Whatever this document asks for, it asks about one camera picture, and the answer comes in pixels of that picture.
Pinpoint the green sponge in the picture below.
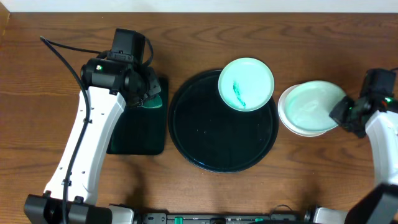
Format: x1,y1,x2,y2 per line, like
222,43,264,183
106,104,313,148
141,94,163,109

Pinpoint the mint green plate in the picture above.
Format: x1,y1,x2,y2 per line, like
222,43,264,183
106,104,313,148
282,80,346,132
218,57,275,112

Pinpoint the white plate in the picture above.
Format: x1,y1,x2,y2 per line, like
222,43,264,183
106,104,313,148
277,85,325,138

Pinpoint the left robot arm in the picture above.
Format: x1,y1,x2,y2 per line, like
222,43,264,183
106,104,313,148
24,58,161,223

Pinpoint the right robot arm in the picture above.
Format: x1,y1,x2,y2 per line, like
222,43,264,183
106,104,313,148
308,95,397,223

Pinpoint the rectangular black tray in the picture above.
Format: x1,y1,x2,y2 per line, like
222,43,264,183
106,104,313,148
107,78,169,156

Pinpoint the round black tray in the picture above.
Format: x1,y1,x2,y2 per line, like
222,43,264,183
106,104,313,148
168,70,279,173

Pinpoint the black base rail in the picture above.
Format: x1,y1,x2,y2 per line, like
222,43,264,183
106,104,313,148
132,204,315,224

